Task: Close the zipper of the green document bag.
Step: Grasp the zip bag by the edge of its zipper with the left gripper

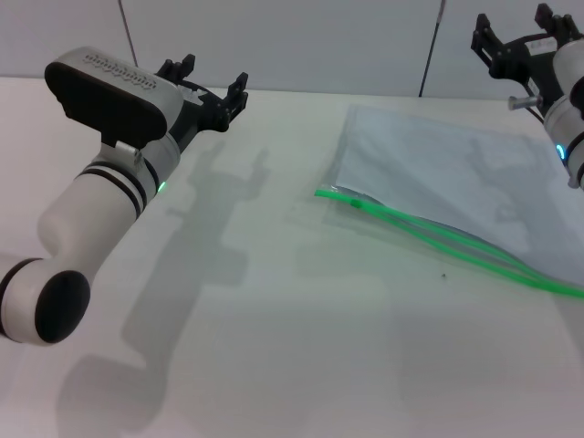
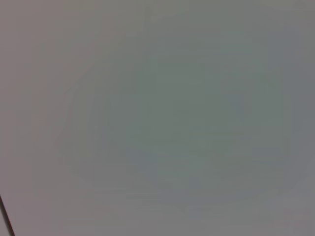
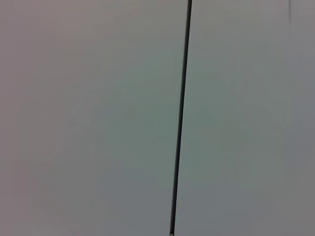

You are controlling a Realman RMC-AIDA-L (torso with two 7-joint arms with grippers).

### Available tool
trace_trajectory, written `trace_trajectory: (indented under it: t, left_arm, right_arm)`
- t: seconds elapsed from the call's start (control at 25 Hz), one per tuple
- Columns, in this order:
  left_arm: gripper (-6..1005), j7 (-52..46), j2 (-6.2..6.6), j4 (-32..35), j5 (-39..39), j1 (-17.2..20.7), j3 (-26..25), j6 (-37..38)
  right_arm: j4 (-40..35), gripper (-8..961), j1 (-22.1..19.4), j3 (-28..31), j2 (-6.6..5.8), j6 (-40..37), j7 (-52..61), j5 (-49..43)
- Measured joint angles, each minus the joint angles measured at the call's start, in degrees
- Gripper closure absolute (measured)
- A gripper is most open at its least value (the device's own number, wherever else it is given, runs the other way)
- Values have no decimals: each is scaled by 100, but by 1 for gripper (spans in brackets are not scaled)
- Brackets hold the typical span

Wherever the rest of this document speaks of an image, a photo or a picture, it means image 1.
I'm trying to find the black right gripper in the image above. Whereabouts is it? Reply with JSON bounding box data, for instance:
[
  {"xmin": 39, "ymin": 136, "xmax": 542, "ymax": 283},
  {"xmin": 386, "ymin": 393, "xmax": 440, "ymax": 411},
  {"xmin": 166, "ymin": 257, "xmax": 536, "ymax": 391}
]
[{"xmin": 470, "ymin": 3, "xmax": 569, "ymax": 120}]

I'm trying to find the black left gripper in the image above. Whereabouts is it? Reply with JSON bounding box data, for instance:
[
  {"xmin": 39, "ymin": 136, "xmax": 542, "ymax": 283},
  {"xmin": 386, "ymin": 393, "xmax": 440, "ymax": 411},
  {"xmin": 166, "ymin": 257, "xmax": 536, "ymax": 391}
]
[{"xmin": 154, "ymin": 53, "xmax": 250, "ymax": 155}]

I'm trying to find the clear green-zipper document bag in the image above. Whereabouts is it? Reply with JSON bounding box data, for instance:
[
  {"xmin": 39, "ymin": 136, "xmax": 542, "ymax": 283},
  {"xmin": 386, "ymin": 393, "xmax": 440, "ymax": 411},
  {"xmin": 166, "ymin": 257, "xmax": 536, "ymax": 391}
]
[{"xmin": 314, "ymin": 104, "xmax": 584, "ymax": 300}]

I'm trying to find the right arm metal plug cable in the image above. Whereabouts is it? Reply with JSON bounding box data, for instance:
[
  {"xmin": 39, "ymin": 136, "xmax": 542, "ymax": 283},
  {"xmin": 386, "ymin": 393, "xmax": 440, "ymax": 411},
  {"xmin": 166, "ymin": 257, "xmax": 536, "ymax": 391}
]
[{"xmin": 508, "ymin": 94, "xmax": 548, "ymax": 122}]

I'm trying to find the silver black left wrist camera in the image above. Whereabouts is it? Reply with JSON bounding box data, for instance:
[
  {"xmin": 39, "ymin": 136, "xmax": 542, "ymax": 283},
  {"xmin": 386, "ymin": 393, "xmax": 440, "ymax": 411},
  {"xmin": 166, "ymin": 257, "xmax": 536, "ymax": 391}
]
[{"xmin": 44, "ymin": 46, "xmax": 184, "ymax": 151}]

